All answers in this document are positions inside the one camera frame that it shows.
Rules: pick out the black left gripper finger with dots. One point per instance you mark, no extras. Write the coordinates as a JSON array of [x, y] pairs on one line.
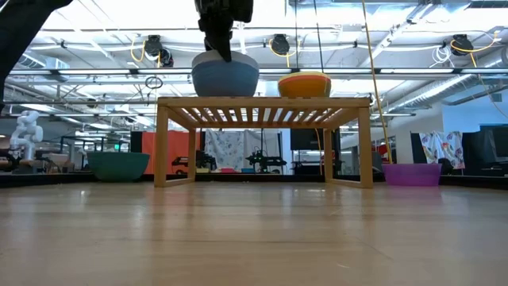
[[222, 45]]

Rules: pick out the large blue bowl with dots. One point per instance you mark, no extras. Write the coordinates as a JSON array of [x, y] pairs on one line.
[[224, 81]]

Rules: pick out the orange bowl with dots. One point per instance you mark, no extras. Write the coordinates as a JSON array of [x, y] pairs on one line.
[[303, 90]]

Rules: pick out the large teal bowl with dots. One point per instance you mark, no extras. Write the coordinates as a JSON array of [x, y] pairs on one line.
[[118, 167]]

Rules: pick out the small purple bowl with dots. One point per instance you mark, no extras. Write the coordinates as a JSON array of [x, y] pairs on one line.
[[412, 175]]

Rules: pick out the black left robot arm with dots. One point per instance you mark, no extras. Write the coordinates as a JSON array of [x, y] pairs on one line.
[[20, 35]]

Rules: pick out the black background robot arm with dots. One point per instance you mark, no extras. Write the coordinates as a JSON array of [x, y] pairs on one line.
[[202, 161], [264, 161]]

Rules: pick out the wooden slatted shelf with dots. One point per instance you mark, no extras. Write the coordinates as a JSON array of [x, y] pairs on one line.
[[262, 102]]

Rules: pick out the pale floral cloth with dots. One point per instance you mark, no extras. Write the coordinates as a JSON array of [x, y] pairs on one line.
[[226, 149]]

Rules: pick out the orange panel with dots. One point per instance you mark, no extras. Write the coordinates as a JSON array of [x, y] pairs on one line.
[[174, 147]]

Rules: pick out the small black monitor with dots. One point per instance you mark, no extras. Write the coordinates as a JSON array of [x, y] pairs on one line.
[[305, 139]]

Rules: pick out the white robot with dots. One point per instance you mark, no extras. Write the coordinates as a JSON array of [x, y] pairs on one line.
[[28, 135]]

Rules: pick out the colourful floral cloth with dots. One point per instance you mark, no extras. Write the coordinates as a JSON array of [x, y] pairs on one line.
[[442, 149]]

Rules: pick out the large black screen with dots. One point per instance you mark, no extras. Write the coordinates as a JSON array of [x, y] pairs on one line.
[[486, 149]]

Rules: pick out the black table frame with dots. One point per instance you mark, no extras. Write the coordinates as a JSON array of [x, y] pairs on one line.
[[59, 179]]

